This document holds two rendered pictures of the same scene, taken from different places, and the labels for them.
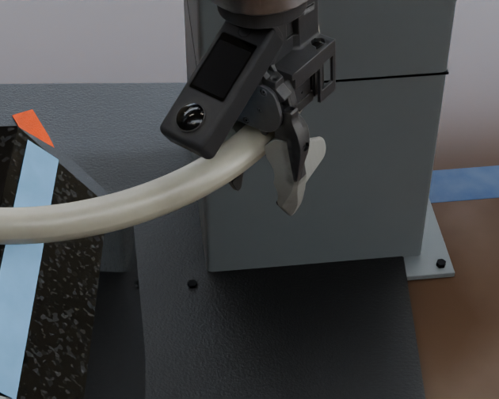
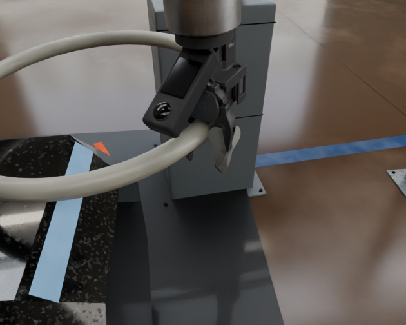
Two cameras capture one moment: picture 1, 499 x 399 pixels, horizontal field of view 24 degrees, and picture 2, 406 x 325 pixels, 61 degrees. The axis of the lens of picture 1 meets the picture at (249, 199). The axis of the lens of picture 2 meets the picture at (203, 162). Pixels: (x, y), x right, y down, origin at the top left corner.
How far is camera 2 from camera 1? 49 cm
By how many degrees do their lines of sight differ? 4
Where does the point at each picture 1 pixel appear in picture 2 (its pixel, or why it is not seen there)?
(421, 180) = (252, 158)
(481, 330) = (280, 215)
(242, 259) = (184, 193)
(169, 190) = (151, 160)
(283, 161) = (220, 139)
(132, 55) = (138, 120)
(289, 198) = (222, 162)
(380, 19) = not seen: hidden behind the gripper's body
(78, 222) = (91, 184)
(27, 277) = (71, 218)
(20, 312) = (65, 240)
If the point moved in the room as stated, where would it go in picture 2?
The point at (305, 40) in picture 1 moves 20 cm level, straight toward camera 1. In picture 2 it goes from (229, 65) to (249, 160)
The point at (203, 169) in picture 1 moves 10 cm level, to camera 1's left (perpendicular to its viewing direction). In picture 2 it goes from (171, 146) to (93, 150)
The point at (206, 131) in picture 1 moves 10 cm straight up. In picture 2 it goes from (173, 118) to (167, 31)
